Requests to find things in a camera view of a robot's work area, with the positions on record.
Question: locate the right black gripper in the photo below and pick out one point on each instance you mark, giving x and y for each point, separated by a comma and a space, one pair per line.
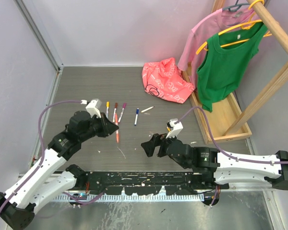
157, 140

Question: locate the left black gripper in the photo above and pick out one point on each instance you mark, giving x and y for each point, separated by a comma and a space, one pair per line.
108, 127

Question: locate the brown marker pen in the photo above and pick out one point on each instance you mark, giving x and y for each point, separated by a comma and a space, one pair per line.
115, 109

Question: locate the orange ballpoint pen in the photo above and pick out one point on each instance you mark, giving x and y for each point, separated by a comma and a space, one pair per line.
117, 131

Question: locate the white ballpoint pen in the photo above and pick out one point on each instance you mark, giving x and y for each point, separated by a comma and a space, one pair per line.
121, 114

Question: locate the white yellow-tipped pen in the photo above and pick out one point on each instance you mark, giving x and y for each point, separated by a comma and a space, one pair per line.
147, 109

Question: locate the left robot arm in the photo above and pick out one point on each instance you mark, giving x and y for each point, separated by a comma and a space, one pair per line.
20, 203

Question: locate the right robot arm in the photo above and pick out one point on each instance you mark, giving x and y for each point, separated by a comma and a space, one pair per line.
222, 168

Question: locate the wooden clothes rack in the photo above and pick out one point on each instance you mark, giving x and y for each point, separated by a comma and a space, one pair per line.
249, 113

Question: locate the aluminium corner profile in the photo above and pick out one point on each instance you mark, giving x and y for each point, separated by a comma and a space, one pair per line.
36, 25

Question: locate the green tank top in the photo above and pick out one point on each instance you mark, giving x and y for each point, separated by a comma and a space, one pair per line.
225, 62

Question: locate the grey hanger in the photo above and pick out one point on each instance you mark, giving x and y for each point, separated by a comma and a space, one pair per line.
235, 7

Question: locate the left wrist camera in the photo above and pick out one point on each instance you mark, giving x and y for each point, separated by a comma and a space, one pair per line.
93, 108

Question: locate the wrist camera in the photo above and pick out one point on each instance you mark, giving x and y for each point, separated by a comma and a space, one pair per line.
93, 108
175, 128

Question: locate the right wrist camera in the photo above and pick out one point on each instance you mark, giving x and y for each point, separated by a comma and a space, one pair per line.
175, 128

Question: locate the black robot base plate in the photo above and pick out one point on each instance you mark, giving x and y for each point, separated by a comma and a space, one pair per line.
143, 183

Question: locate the white cable duct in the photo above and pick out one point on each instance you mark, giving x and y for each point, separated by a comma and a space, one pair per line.
162, 197

